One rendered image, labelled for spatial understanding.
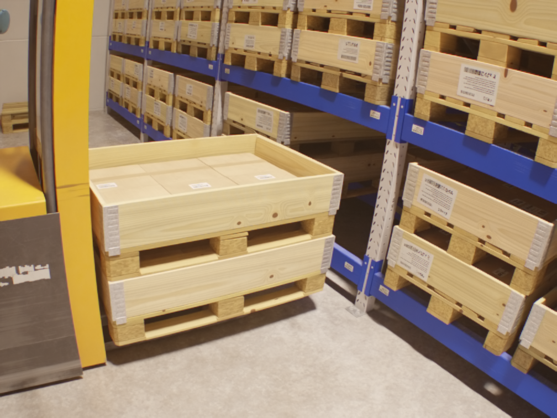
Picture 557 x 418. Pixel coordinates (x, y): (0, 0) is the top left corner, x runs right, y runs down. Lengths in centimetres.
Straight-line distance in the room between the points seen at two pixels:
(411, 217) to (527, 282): 70
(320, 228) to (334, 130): 114
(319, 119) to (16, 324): 234
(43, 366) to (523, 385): 215
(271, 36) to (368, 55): 93
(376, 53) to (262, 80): 111
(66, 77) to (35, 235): 59
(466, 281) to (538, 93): 92
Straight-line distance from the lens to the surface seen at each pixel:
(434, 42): 226
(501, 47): 206
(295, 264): 240
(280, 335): 251
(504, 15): 208
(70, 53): 169
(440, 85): 222
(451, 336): 240
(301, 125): 318
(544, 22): 199
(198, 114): 439
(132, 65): 617
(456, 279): 225
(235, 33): 365
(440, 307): 235
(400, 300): 255
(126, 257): 192
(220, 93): 390
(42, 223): 177
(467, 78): 213
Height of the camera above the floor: 153
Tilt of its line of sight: 21 degrees down
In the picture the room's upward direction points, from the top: 7 degrees clockwise
